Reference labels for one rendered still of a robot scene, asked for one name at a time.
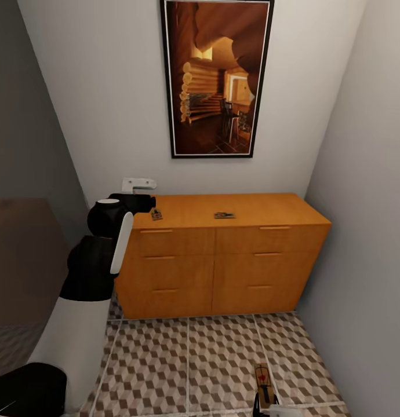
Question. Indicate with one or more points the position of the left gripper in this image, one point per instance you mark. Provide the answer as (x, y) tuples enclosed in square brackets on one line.
[(142, 203)]

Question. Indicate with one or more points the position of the door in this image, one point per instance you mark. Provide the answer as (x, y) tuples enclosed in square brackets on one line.
[(43, 211)]

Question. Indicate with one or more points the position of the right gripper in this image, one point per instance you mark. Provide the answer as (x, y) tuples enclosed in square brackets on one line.
[(256, 408)]

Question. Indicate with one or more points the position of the picture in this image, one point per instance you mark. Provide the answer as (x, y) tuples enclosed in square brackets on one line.
[(215, 54)]

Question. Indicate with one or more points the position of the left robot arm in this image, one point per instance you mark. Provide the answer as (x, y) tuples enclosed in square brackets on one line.
[(65, 365)]

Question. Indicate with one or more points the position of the cabinet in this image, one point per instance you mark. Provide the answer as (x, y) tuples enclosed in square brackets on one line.
[(190, 264)]

